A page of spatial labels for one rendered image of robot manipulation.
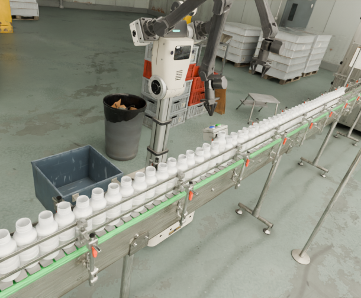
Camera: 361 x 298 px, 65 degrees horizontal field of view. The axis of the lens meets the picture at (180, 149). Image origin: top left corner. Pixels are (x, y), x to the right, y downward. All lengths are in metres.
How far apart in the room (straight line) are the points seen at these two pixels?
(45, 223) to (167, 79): 1.20
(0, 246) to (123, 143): 2.28
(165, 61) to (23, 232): 1.25
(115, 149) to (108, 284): 1.47
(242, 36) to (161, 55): 6.57
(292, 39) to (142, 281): 6.52
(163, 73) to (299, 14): 10.23
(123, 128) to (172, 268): 1.45
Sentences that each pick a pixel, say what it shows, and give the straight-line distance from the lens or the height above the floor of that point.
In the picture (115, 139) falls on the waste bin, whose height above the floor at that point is 0.28.
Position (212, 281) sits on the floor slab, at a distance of 2.27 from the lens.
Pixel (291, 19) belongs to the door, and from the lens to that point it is 11.93.
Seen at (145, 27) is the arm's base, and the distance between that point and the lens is 1.67.
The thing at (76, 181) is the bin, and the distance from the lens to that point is 1.72.
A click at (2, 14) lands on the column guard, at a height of 0.41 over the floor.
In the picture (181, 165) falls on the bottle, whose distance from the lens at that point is 1.21.
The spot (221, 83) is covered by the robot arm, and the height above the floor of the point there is 1.38.
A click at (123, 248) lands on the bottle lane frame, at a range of 1.19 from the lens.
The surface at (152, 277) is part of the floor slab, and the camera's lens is 2.19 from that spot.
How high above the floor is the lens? 1.80
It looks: 30 degrees down
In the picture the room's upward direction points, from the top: 11 degrees clockwise
